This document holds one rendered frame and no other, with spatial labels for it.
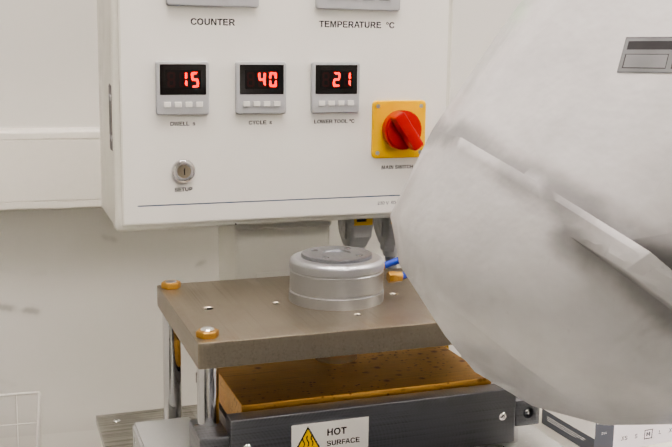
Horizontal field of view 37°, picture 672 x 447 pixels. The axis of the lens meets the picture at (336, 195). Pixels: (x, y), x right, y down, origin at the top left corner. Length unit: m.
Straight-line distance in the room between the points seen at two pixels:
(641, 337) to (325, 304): 0.57
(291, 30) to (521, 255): 0.70
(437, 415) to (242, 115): 0.33
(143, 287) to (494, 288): 1.13
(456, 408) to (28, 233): 0.72
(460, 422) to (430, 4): 0.41
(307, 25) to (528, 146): 0.69
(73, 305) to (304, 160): 0.52
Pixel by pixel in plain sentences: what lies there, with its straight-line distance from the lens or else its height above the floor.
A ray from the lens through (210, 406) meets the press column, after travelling 0.74.
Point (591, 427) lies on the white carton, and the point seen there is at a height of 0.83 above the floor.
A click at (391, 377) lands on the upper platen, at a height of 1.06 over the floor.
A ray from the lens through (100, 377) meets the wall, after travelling 1.39.
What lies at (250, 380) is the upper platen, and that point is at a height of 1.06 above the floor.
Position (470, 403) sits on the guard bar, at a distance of 0.79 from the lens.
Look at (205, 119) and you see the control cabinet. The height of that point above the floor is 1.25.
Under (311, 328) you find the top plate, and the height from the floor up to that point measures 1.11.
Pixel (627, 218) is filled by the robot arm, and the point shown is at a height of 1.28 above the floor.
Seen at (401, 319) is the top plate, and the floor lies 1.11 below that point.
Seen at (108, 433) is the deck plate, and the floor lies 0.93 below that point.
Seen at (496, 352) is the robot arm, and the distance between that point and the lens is 0.26.
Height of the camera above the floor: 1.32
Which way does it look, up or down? 9 degrees down
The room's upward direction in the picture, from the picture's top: 1 degrees clockwise
